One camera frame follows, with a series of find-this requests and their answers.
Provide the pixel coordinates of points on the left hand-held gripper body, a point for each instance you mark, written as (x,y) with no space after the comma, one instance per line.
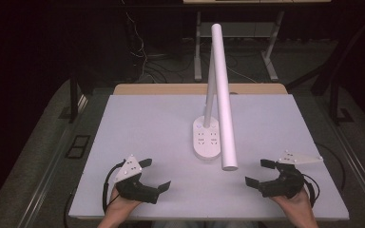
(130,185)

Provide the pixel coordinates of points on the grey metal desk frame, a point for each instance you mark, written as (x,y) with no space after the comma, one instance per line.
(199,53)

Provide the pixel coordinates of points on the black floor frame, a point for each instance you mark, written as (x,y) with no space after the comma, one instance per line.
(77,146)

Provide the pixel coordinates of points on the white table cover board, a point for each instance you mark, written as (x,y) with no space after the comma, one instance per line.
(158,133)

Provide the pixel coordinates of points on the black metal stand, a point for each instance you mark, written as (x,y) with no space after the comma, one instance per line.
(335,101)
(73,101)

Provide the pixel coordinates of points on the white desk lamp socket base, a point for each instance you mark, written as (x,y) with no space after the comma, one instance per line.
(223,104)

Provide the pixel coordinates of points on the person's right hand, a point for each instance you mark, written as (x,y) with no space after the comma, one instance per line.
(293,202)

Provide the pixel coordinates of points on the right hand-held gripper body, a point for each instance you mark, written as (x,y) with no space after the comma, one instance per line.
(285,182)

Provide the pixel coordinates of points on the person's left hand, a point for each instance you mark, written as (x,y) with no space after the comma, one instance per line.
(120,205)

